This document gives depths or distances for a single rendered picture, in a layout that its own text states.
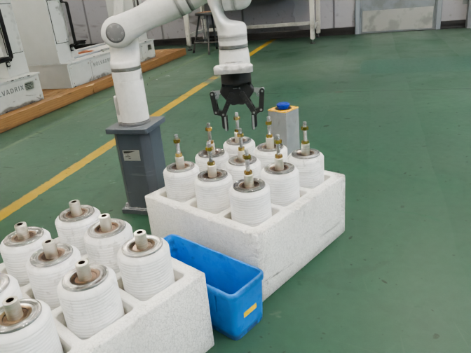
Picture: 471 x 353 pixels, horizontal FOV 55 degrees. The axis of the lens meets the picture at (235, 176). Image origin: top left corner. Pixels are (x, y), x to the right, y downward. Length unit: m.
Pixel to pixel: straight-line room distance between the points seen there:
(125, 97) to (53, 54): 2.32
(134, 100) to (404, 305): 0.95
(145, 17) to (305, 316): 0.92
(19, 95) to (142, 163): 1.90
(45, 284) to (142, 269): 0.17
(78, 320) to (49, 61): 3.11
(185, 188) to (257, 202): 0.24
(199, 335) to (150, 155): 0.71
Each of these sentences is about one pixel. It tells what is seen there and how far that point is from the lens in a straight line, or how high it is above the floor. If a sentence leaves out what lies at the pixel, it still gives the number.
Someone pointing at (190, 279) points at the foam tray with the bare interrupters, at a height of 0.18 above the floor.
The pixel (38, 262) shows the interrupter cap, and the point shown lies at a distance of 0.89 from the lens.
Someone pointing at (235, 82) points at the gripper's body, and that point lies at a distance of 1.10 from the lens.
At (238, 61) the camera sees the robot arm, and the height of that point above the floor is 0.52.
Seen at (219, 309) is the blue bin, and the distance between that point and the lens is 0.97.
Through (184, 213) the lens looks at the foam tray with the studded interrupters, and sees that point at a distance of 1.13.
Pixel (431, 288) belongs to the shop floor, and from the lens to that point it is 1.16.
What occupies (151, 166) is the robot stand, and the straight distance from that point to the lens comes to 1.48.
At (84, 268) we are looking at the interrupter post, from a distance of 0.79.
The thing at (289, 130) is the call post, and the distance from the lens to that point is 1.42.
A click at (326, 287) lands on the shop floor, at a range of 1.12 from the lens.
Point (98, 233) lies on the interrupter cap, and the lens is 0.93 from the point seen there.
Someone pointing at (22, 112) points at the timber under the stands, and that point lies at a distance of 3.17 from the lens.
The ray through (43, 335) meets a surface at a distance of 0.76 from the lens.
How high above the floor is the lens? 0.67
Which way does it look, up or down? 23 degrees down
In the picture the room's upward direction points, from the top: 5 degrees counter-clockwise
